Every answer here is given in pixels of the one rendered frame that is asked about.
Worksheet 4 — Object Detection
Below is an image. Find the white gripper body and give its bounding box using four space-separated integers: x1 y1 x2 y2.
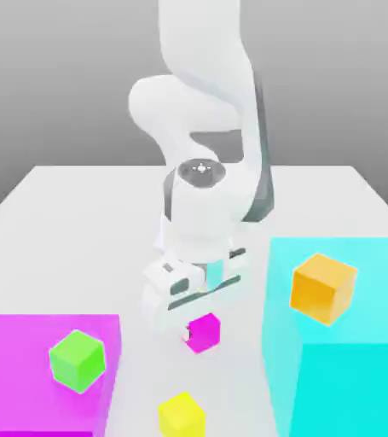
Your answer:
141 271 250 331

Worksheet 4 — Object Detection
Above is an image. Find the small magenta cube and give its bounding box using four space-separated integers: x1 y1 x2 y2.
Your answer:
185 312 222 355

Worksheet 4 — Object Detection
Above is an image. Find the small yellow cube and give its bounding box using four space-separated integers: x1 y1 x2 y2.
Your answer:
157 391 207 437

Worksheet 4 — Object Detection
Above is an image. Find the small green cube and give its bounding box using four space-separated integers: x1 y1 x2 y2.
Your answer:
49 329 107 395

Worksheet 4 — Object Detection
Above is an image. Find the small orange cube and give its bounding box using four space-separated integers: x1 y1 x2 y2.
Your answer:
289 253 359 328

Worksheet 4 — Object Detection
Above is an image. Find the large magenta box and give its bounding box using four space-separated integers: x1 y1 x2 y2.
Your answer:
0 313 124 437

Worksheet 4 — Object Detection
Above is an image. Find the large cyan box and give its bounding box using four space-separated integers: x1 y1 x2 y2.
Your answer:
260 236 388 437

